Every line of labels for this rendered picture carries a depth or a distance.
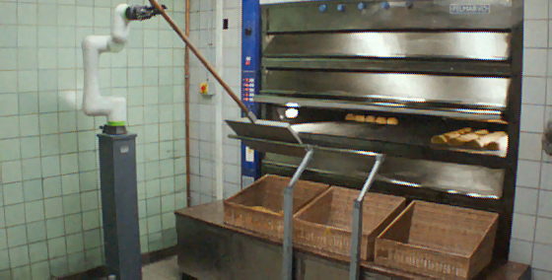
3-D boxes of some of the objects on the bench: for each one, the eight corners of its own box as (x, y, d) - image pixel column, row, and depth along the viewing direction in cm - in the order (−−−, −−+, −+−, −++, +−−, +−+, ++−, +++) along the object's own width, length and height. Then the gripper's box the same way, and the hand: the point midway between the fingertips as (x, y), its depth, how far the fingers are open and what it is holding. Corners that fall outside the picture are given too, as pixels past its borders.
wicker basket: (410, 242, 327) (413, 198, 323) (496, 258, 291) (501, 212, 288) (372, 264, 289) (375, 216, 286) (467, 287, 254) (472, 235, 250)
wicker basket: (267, 209, 404) (267, 173, 401) (329, 223, 368) (330, 184, 365) (221, 222, 367) (220, 183, 364) (284, 241, 331) (285, 197, 328)
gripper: (149, 6, 297) (175, 3, 282) (133, 27, 290) (160, 25, 275) (141, -3, 292) (168, -7, 277) (125, 18, 285) (151, 15, 270)
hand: (160, 9), depth 278 cm, fingers closed on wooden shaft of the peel, 3 cm apart
